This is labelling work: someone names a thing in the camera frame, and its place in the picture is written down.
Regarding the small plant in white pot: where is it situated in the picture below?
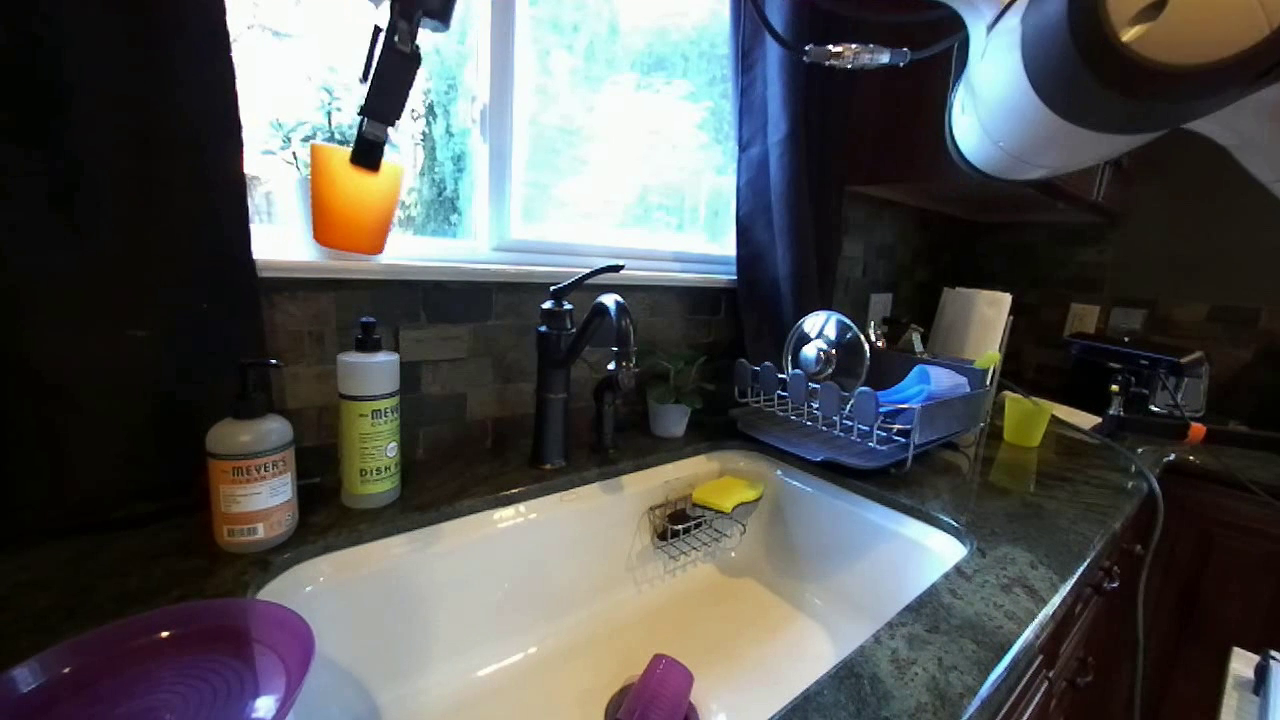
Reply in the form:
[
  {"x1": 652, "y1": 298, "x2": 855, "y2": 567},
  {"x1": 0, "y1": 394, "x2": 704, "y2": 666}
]
[{"x1": 636, "y1": 347, "x2": 717, "y2": 443}]

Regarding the black toaster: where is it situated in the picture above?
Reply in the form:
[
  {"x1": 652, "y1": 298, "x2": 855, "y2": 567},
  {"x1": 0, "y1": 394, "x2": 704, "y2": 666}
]
[{"x1": 1065, "y1": 332, "x2": 1210, "y2": 433}]

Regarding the purple plastic cup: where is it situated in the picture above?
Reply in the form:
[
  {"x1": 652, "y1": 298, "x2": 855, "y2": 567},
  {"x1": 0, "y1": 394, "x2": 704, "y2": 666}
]
[{"x1": 598, "y1": 653, "x2": 704, "y2": 720}]

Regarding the large plant in white pot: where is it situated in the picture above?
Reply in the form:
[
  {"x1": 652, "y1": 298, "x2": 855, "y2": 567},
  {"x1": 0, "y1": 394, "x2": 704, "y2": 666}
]
[{"x1": 259, "y1": 81, "x2": 404, "y2": 193}]

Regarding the yellow-green plastic cup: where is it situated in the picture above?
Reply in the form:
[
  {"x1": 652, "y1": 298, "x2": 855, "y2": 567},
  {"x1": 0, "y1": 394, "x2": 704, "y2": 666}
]
[{"x1": 1001, "y1": 390, "x2": 1057, "y2": 452}]

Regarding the white paper towel roll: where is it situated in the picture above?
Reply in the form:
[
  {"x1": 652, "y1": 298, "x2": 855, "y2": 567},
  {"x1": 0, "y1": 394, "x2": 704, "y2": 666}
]
[{"x1": 924, "y1": 286, "x2": 1017, "y2": 372}]

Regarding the white plastic object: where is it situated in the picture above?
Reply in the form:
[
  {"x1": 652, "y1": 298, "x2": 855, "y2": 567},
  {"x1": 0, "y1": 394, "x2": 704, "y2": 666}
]
[{"x1": 1215, "y1": 645, "x2": 1280, "y2": 720}]

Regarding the blue striped cloth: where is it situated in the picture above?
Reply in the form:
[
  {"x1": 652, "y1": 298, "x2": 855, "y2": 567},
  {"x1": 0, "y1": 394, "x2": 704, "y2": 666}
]
[{"x1": 873, "y1": 362, "x2": 974, "y2": 416}]

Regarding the soap bottle orange label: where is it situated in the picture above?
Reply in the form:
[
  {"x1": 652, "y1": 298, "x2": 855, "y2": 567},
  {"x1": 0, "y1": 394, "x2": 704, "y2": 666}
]
[{"x1": 199, "y1": 357, "x2": 303, "y2": 560}]

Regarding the glass pot lid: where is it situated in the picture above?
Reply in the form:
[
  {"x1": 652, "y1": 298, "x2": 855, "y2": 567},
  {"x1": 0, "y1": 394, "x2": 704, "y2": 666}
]
[{"x1": 780, "y1": 303, "x2": 874, "y2": 394}]

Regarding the soap bottle green label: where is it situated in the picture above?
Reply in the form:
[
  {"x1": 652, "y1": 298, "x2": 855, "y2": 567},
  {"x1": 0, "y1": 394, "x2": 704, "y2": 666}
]
[{"x1": 332, "y1": 313, "x2": 404, "y2": 518}]

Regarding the dark blue curtain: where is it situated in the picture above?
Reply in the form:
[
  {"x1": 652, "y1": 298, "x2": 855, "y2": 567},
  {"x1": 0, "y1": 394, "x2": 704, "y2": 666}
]
[{"x1": 727, "y1": 0, "x2": 848, "y2": 366}]

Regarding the orange plastic cup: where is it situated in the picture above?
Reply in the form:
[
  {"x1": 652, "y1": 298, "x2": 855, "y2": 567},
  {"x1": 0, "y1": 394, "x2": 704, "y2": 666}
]
[{"x1": 306, "y1": 140, "x2": 408, "y2": 259}]

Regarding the black power cable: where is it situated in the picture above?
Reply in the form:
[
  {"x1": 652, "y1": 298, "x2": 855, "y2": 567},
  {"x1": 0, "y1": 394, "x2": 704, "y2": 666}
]
[{"x1": 1053, "y1": 414, "x2": 1210, "y2": 720}]

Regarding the metal dish rack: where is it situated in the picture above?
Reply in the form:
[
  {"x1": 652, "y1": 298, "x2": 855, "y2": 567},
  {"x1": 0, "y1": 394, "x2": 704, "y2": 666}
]
[{"x1": 727, "y1": 347, "x2": 1002, "y2": 471}]

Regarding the dark wooden base cabinet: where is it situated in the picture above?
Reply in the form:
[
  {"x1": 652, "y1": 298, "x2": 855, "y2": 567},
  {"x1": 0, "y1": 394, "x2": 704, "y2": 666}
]
[{"x1": 983, "y1": 452, "x2": 1280, "y2": 720}]

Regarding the wire sponge holder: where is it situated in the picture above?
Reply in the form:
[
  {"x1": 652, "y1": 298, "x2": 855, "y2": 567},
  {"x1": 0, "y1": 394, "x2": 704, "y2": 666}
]
[{"x1": 645, "y1": 491, "x2": 753, "y2": 564}]

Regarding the white window frame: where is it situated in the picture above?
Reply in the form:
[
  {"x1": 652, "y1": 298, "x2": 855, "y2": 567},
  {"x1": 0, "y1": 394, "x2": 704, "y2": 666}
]
[{"x1": 215, "y1": 0, "x2": 740, "y2": 288}]

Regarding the dark wall cabinet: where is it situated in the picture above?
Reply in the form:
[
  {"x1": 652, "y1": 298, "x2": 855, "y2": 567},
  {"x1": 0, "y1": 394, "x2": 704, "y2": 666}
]
[{"x1": 839, "y1": 0, "x2": 1117, "y2": 229}]

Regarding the purple plastic plate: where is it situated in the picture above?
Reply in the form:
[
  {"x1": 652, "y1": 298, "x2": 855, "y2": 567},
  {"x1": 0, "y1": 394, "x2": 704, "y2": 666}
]
[{"x1": 0, "y1": 596, "x2": 321, "y2": 720}]

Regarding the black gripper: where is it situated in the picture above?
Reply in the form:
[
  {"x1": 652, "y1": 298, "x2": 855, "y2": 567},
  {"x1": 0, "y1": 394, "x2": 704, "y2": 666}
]
[{"x1": 349, "y1": 0, "x2": 460, "y2": 175}]

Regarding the yellow sponge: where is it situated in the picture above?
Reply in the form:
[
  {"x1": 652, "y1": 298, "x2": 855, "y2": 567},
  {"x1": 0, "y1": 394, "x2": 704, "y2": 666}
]
[{"x1": 689, "y1": 471, "x2": 769, "y2": 518}]

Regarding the small jar with plant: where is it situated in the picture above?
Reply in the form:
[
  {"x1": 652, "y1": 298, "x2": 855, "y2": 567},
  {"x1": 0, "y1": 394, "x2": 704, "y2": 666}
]
[{"x1": 238, "y1": 171, "x2": 279, "y2": 233}]

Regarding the dark metal faucet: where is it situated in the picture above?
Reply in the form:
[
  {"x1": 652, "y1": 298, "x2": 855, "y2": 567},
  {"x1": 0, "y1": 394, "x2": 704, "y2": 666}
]
[{"x1": 526, "y1": 259, "x2": 638, "y2": 471}]

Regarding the white sink basin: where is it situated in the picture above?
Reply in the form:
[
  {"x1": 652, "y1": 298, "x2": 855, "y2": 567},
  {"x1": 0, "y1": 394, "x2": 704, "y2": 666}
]
[{"x1": 253, "y1": 443, "x2": 972, "y2": 720}]

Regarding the wide white wall outlet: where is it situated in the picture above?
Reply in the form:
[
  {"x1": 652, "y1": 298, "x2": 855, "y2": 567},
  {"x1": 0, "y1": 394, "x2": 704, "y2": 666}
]
[{"x1": 1061, "y1": 300, "x2": 1150, "y2": 339}]

